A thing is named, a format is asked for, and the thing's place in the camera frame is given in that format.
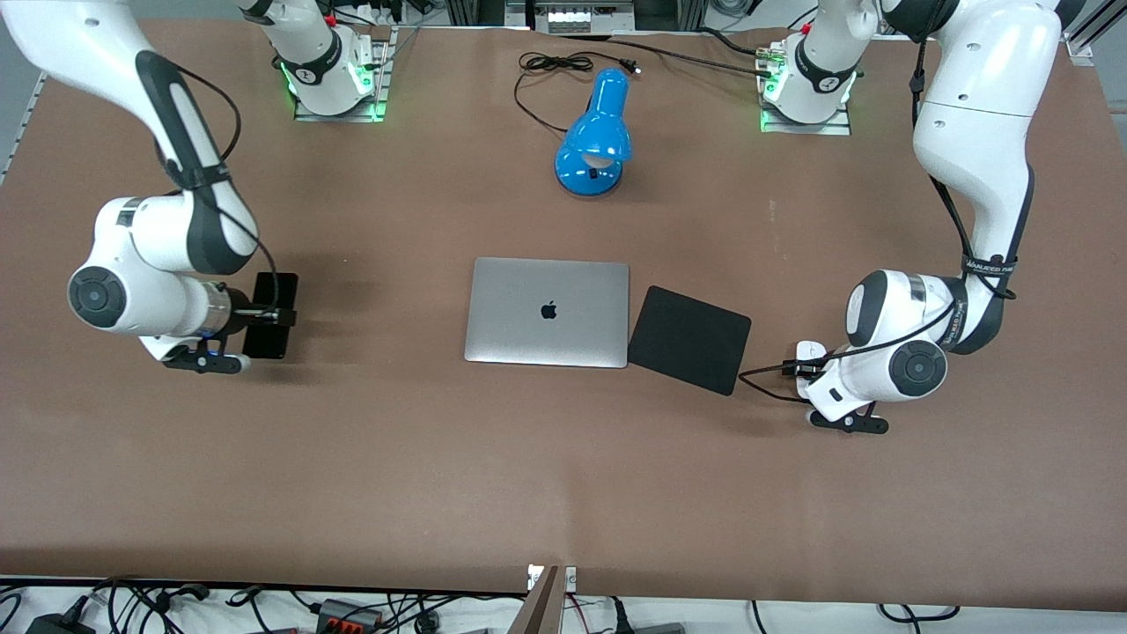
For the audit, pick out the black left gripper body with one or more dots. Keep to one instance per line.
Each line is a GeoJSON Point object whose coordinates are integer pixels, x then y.
{"type": "Point", "coordinates": [791, 371]}

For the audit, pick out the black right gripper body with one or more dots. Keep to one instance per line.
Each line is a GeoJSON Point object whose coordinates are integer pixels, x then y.
{"type": "Point", "coordinates": [242, 312]}

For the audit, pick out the white computer mouse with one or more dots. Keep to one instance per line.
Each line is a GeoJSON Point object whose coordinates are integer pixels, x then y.
{"type": "Point", "coordinates": [808, 350]}

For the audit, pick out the black smartphone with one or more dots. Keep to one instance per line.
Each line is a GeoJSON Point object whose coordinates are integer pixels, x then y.
{"type": "Point", "coordinates": [268, 289]}

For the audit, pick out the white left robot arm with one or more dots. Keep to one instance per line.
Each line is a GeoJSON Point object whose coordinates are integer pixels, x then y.
{"type": "Point", "coordinates": [977, 132]}

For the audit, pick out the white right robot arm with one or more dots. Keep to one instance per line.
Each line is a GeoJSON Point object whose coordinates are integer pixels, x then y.
{"type": "Point", "coordinates": [158, 238]}

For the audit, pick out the black mouse pad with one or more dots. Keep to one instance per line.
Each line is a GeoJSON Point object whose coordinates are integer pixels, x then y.
{"type": "Point", "coordinates": [691, 339]}

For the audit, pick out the silver closed laptop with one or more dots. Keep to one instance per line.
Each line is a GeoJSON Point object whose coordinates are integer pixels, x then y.
{"type": "Point", "coordinates": [528, 326]}

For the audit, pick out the black box with orange connectors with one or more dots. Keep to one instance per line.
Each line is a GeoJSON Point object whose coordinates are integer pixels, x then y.
{"type": "Point", "coordinates": [339, 609]}

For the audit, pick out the blue desk lamp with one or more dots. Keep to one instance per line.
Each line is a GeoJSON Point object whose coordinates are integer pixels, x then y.
{"type": "Point", "coordinates": [599, 132]}

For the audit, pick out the black power adapter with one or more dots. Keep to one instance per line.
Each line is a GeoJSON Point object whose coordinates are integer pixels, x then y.
{"type": "Point", "coordinates": [57, 625]}

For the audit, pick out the grey power strip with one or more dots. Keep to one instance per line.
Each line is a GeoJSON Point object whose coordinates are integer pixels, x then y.
{"type": "Point", "coordinates": [570, 18]}

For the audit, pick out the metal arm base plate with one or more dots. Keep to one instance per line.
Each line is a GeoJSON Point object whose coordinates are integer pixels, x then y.
{"type": "Point", "coordinates": [806, 129]}
{"type": "Point", "coordinates": [339, 115]}

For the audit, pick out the white metal bracket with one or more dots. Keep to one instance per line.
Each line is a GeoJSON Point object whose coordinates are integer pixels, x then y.
{"type": "Point", "coordinates": [570, 578]}

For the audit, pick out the brown wooden post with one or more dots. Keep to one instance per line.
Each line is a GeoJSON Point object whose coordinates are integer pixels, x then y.
{"type": "Point", "coordinates": [539, 608]}

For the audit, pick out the aluminium table edge rail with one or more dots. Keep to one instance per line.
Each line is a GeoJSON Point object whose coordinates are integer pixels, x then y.
{"type": "Point", "coordinates": [1079, 44]}

